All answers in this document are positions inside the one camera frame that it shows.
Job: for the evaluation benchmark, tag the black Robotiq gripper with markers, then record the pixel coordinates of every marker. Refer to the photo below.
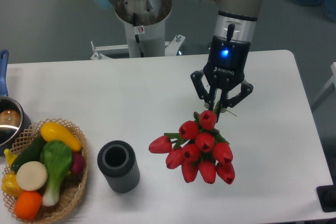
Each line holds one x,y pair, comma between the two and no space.
224,70

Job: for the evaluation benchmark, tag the red tulip bouquet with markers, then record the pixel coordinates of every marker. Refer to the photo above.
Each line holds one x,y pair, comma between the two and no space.
198,148

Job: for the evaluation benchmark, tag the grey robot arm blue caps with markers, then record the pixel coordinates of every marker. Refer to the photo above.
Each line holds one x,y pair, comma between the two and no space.
236,20

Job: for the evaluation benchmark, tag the dark grey ribbed vase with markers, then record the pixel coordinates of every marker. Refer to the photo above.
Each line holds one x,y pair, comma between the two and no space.
117,161

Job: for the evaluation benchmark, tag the black device at table edge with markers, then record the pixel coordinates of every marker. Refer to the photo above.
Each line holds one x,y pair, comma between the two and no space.
326,195

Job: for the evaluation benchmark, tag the purple red radish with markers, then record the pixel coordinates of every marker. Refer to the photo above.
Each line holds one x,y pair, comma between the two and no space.
78,163

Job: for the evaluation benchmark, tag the yellow squash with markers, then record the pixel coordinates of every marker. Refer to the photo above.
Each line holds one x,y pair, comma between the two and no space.
52,131

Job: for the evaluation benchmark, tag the green bok choy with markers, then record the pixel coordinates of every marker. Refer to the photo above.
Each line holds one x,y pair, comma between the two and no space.
56,156

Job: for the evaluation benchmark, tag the dark green cucumber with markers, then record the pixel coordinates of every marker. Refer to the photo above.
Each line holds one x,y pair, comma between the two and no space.
31,153

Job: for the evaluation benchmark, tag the cream round bun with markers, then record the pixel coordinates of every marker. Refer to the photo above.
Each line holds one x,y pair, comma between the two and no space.
31,176

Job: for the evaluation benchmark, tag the yellow banana tip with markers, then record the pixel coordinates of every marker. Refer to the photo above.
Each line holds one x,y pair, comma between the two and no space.
9,156

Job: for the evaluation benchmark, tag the orange fruit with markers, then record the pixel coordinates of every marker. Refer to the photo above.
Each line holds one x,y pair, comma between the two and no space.
28,205

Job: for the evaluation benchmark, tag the yellow bell pepper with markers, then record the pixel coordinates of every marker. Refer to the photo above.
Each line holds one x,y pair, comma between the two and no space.
10,185

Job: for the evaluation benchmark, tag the white frame at right edge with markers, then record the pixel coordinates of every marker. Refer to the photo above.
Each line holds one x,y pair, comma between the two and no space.
325,91

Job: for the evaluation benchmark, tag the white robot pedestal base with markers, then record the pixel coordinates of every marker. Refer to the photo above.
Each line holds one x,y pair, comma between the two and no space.
144,24

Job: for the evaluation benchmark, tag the steel saucepan blue handle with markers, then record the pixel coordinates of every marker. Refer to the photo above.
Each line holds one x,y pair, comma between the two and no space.
13,118

